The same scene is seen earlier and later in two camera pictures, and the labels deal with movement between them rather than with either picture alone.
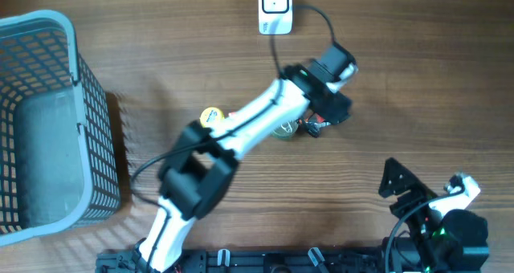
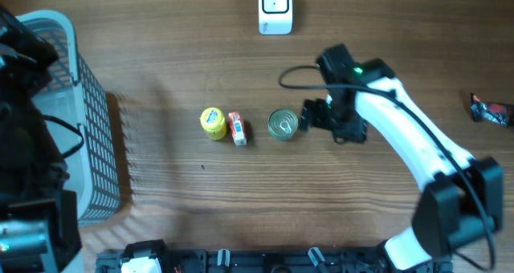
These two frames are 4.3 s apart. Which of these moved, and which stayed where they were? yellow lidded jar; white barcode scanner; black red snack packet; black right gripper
Moved: black right gripper; black red snack packet
Stayed: yellow lidded jar; white barcode scanner
